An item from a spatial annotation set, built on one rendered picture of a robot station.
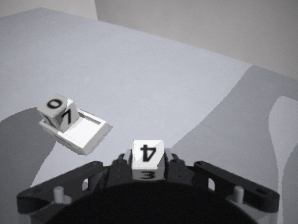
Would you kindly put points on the white cube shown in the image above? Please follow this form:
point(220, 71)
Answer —
point(59, 112)
point(148, 159)

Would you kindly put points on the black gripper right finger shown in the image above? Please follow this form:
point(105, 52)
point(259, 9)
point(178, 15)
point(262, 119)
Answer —
point(260, 202)

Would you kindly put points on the white rectangular tray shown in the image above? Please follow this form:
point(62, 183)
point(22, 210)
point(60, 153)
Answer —
point(82, 135)

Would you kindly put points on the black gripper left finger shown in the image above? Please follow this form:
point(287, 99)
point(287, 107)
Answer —
point(36, 205)

